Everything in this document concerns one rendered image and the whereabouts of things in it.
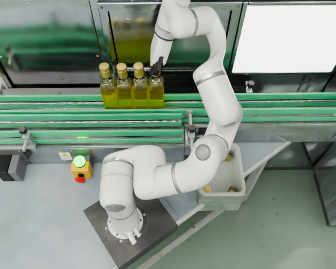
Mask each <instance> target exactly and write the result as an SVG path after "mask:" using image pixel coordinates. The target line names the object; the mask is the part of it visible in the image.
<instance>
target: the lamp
mask: <svg viewBox="0 0 336 269"><path fill-rule="evenodd" d="M85 164H86V160H85V158H84V157H83V156H77V157H75V158H74V165H75V166H76V167H77V168H82V167H83V166H85Z"/></svg>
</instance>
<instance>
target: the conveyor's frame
mask: <svg viewBox="0 0 336 269"><path fill-rule="evenodd" d="M208 124H209V123H192V125H194V126H195V127H196V130H195V140H194V142H195V141H196V136H204V135H205V133H206V129H207V127H208ZM182 125H183V138H184V144H175V143H173V144H165V143H164V144H145V143H144V144H136V143H135V144H116V143H115V144H60V145H57V144H56V145H47V144H46V145H38V146H40V147H39V149H37V150H30V149H29V145H27V148H26V151H25V152H23V153H24V155H25V156H26V158H27V159H28V160H29V162H30V163H72V159H73V158H72V156H71V154H70V152H69V149H90V151H91V154H92V156H93V159H94V161H95V163H102V162H103V159H104V158H105V157H106V156H107V155H108V154H111V153H114V152H118V151H122V150H125V149H128V148H132V147H137V146H141V145H155V146H158V147H160V148H161V149H162V150H163V151H164V153H165V156H166V162H181V161H183V159H184V152H185V137H184V127H185V126H189V123H182ZM335 134H336V122H265V123H259V122H258V123H240V125H239V127H238V130H237V132H236V135H235V138H234V141H233V142H234V143H235V142H299V141H336V139H333V137H334V135H335ZM13 149H20V150H21V151H22V149H23V145H0V150H13Z"/></svg>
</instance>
